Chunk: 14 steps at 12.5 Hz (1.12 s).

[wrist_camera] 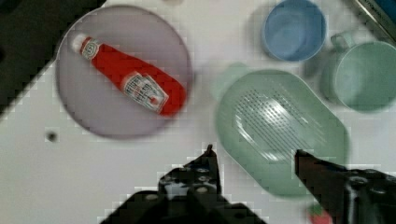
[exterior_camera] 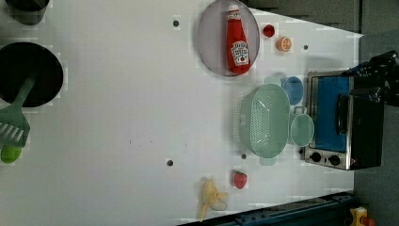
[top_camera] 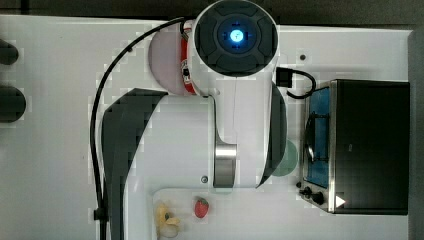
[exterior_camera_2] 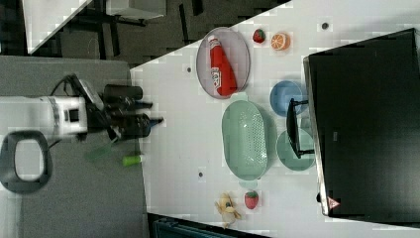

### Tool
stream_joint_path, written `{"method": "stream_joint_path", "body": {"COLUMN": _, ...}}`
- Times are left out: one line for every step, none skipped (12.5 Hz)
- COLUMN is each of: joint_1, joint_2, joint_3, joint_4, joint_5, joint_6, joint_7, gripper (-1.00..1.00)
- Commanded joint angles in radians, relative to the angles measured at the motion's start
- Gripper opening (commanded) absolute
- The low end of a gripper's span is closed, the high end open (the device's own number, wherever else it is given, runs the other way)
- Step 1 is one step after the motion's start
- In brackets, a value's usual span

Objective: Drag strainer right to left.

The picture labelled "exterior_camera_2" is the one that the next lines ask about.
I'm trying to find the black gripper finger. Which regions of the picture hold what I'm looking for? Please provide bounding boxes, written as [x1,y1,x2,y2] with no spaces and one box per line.
[134,102,153,109]
[149,118,164,127]

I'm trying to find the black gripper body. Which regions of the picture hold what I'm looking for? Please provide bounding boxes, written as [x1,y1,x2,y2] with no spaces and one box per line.
[86,84,152,140]

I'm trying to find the green plastic strainer basket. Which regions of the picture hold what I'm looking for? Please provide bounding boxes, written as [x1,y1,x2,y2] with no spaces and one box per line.
[222,92,268,189]

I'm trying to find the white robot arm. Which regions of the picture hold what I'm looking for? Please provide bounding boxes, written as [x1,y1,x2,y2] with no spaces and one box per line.
[1,82,163,141]

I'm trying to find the green spatula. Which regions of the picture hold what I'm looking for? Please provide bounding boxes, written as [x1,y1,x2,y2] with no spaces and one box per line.
[84,141,143,168]

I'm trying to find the red ketchup bottle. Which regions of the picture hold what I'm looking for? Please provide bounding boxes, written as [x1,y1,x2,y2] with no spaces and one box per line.
[208,35,237,96]

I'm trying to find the toy peeled banana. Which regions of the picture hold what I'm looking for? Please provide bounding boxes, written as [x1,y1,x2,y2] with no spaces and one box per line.
[215,193,242,229]

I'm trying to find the grey oval plate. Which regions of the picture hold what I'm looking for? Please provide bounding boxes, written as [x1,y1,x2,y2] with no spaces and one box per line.
[196,27,251,99]

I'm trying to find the toy strawberry near banana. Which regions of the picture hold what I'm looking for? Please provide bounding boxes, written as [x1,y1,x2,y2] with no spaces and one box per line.
[245,190,259,209]

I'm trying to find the blue bowl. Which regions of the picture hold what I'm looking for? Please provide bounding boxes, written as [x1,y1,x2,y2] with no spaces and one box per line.
[269,80,307,117]

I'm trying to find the green bowl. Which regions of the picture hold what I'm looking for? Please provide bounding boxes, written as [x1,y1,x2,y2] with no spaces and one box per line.
[276,129,315,172]

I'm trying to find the toy strawberry near plate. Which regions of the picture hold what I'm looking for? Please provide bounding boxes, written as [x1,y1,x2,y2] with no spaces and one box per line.
[253,29,265,44]

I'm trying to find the toy orange half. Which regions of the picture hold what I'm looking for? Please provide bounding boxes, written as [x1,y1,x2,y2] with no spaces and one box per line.
[270,33,291,51]

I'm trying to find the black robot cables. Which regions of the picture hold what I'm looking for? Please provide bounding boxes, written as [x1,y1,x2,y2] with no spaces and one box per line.
[50,73,80,97]

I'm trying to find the grey looped handle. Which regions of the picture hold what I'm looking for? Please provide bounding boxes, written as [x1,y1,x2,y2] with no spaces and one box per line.
[0,131,53,194]

